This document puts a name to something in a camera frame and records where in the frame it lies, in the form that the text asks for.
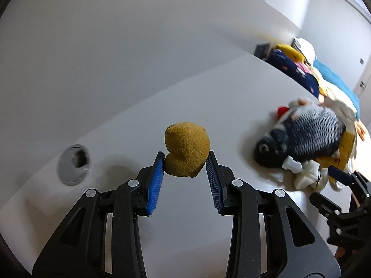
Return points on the checked white pillow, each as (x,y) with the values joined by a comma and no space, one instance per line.
(305,47)

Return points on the grey fish plush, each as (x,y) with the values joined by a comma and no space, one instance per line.
(304,133)

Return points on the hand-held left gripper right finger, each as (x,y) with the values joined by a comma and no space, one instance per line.
(214,185)

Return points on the pink printed blanket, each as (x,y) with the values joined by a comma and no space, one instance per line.
(303,68)

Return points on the black box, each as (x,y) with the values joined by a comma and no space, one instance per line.
(262,51)

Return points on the small white beige plush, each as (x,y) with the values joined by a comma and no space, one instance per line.
(301,102)

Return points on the blue pillow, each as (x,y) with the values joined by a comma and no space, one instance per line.
(339,82)

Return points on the white goose plush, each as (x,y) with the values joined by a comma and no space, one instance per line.
(342,107)

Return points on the small red plush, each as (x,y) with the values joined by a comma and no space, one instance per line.
(282,111)

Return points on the yellow pizza slice plush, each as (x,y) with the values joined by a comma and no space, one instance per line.
(346,147)

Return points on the brown plush toy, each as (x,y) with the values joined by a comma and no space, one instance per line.
(185,147)

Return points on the white door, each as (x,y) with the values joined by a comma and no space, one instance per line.
(367,95)

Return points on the navy printed blanket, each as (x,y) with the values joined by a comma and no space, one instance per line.
(292,72)

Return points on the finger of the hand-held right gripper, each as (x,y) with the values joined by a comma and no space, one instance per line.
(324,205)
(339,174)

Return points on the yellow plush toy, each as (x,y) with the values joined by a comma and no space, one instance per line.
(289,52)

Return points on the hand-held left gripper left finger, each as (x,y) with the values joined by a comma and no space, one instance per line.
(153,185)

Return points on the white cloth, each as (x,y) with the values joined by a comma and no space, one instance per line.
(307,179)

